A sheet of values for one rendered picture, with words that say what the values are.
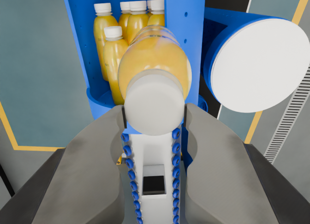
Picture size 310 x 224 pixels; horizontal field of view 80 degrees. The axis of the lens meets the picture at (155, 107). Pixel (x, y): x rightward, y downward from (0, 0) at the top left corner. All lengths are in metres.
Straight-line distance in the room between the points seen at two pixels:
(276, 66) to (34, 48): 1.67
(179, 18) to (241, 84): 0.34
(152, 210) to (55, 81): 1.32
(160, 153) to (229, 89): 0.42
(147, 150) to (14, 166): 2.12
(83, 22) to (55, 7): 1.19
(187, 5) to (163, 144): 0.60
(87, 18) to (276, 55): 0.51
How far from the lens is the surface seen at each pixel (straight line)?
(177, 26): 0.34
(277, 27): 0.61
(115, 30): 0.44
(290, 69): 0.67
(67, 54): 1.74
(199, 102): 1.63
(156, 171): 0.89
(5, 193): 2.97
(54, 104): 1.99
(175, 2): 0.33
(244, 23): 0.58
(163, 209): 1.20
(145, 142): 0.81
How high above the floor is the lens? 1.55
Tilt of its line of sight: 60 degrees down
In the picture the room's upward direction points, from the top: 178 degrees clockwise
